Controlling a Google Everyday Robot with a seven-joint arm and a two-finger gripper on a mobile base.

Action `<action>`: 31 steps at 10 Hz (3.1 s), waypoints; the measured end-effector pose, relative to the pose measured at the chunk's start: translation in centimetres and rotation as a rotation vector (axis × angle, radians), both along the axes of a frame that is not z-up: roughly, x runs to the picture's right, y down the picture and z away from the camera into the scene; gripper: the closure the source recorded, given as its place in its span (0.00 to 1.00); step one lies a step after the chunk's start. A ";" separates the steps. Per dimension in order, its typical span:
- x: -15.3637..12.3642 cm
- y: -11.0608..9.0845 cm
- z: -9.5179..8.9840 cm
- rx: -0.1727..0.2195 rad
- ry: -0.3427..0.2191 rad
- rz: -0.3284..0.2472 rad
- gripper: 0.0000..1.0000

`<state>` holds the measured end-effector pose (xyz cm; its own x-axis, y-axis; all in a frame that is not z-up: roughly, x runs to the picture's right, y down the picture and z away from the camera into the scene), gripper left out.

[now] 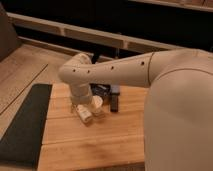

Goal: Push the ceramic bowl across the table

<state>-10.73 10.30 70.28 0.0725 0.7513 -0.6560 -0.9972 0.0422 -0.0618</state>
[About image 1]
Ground dark ceramic bowl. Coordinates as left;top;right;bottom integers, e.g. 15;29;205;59
91;84;110;98

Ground blue sponge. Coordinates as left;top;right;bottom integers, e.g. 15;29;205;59
111;85;120;94

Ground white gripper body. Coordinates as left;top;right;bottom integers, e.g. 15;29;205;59
70;94;92;105

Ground white wooden shelf rail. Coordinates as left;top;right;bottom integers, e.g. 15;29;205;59
7;12;181;57

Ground dark floor mat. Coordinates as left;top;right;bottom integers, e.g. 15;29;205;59
0;84;52;166

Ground black rectangular block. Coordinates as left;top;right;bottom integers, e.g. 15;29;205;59
110;94;119;112

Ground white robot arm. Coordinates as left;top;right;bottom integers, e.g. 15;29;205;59
59;49;213;171

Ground white plastic bottle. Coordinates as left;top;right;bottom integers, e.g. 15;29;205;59
72;105;93;124

